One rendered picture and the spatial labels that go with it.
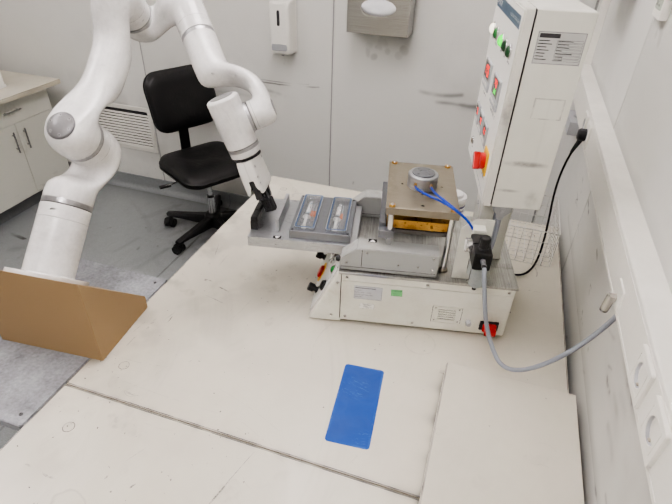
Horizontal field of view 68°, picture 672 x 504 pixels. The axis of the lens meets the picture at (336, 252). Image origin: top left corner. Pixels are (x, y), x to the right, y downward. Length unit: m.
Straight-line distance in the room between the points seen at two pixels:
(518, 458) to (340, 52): 2.19
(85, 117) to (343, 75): 1.72
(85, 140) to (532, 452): 1.24
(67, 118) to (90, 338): 0.53
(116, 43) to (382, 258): 0.88
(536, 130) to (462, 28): 1.57
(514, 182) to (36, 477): 1.18
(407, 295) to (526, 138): 0.49
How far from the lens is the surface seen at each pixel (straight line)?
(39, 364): 1.48
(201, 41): 1.44
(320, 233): 1.33
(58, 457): 1.27
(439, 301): 1.36
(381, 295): 1.35
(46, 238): 1.40
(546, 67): 1.12
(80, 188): 1.41
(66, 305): 1.34
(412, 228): 1.30
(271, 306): 1.48
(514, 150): 1.16
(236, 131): 1.32
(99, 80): 1.48
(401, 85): 2.78
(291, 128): 3.05
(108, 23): 1.52
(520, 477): 1.15
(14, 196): 3.71
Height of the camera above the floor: 1.72
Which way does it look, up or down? 35 degrees down
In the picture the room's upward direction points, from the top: 2 degrees clockwise
